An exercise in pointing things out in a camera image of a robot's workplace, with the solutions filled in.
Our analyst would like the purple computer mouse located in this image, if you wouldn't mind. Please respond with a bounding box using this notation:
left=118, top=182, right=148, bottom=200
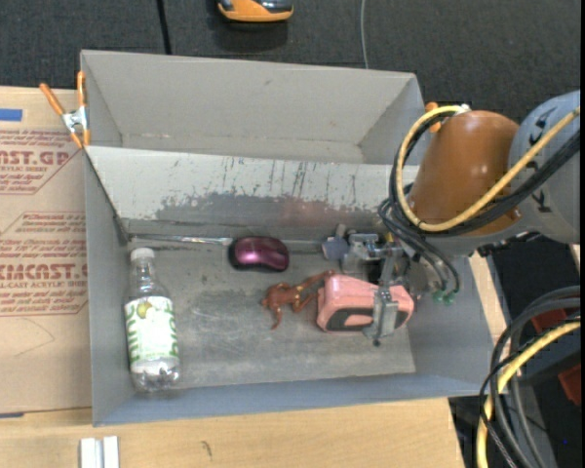
left=227, top=235, right=291, bottom=273

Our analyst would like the pink and black tape measure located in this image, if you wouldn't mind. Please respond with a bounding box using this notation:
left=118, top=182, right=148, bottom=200
left=315, top=274, right=415, bottom=334

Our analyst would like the grey metal bin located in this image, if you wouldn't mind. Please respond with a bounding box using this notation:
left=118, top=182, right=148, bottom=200
left=79, top=49, right=496, bottom=428

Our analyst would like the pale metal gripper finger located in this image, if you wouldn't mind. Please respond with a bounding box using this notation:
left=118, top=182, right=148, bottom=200
left=363, top=288, right=401, bottom=348
left=343, top=232, right=383, bottom=262

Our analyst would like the orange-brown toy lizard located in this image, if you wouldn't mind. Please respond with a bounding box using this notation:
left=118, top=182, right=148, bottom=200
left=260, top=269, right=335, bottom=331

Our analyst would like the grey-purple small round object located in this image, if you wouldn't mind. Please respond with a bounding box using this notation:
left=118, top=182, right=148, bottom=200
left=321, top=223, right=348, bottom=261

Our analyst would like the brown cardboard board red print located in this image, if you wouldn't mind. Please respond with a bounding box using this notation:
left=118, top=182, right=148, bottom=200
left=0, top=84, right=94, bottom=416

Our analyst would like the clear plastic bottle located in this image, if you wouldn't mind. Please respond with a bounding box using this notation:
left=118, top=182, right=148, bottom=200
left=123, top=247, right=182, bottom=393

